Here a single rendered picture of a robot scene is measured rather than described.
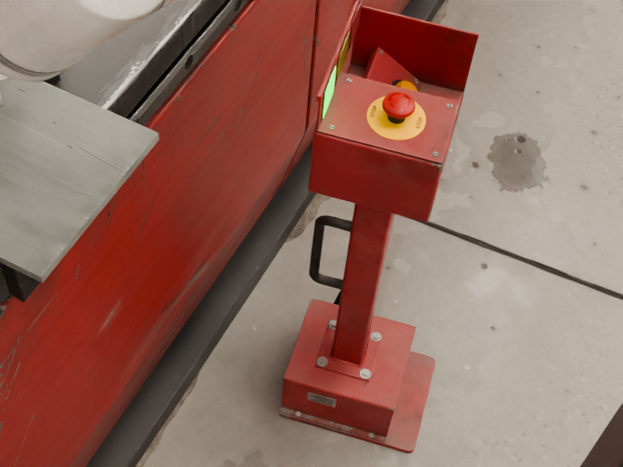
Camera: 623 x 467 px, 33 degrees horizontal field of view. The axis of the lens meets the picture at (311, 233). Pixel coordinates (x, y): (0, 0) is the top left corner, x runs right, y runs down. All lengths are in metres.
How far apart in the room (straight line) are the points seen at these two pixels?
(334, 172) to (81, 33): 0.67
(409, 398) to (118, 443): 0.52
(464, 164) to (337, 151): 1.03
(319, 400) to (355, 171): 0.65
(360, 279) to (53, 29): 1.00
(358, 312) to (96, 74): 0.68
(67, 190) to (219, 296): 1.08
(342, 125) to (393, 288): 0.84
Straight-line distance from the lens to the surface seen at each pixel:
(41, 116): 0.99
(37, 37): 0.71
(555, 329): 2.10
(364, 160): 1.28
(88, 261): 1.29
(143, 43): 1.23
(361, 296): 1.65
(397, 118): 1.26
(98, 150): 0.96
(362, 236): 1.53
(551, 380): 2.04
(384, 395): 1.82
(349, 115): 1.29
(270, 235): 2.07
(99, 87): 1.19
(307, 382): 1.82
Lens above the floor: 1.73
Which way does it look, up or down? 54 degrees down
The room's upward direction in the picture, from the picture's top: 6 degrees clockwise
